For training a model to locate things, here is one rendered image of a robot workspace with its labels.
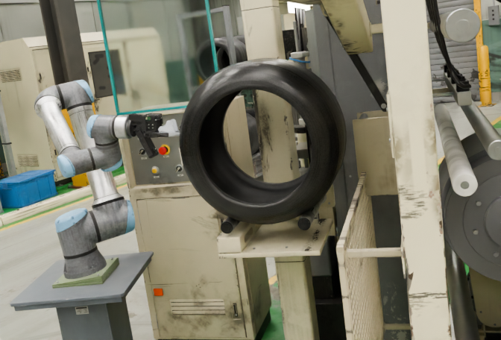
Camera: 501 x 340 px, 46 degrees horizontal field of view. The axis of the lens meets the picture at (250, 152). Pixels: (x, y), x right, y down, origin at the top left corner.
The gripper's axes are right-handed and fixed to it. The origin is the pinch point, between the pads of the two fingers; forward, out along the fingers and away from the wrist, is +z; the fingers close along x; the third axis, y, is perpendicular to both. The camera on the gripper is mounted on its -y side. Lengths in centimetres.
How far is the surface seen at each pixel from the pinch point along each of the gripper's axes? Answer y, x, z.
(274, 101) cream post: 9.7, 26.0, 29.8
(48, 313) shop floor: -141, 106, -139
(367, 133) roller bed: -1, 19, 67
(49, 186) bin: -154, 424, -347
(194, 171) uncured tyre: -10.9, -11.9, 9.3
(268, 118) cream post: 2.8, 26.0, 27.3
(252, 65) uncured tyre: 25.8, -8.9, 30.1
